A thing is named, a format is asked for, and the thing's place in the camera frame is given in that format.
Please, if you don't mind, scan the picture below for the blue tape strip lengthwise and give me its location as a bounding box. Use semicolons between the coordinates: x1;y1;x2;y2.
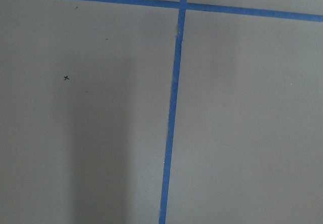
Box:
158;0;187;224

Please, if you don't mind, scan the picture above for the blue tape strip crosswise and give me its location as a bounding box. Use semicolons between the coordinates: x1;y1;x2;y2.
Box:
81;0;322;23

